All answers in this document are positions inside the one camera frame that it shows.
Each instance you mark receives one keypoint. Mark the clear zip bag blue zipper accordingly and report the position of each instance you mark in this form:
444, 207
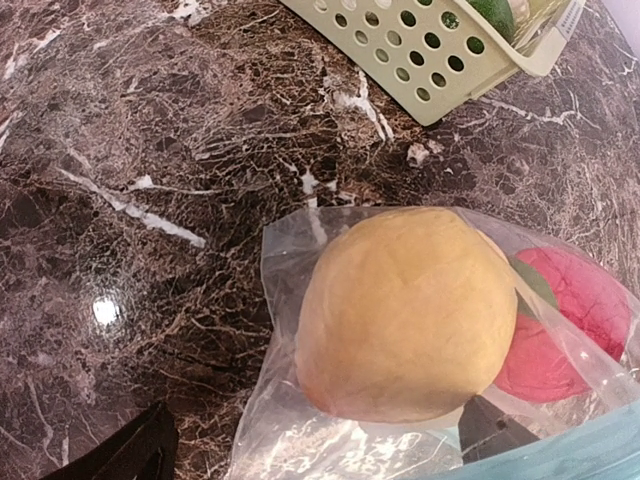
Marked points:
282, 435

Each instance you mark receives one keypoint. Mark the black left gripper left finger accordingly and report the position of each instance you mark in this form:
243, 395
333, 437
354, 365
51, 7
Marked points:
144, 448

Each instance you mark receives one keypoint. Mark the yellow peach toy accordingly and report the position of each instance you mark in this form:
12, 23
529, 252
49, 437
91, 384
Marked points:
407, 315

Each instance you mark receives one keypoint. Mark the dark green toy vegetable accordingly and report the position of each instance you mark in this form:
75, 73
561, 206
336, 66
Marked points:
498, 14

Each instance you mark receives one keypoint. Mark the beige perforated plastic basket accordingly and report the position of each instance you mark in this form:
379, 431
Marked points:
432, 56

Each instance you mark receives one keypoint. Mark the red toy apple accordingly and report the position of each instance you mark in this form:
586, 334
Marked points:
535, 369

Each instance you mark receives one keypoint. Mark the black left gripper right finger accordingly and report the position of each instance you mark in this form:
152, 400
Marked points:
486, 431

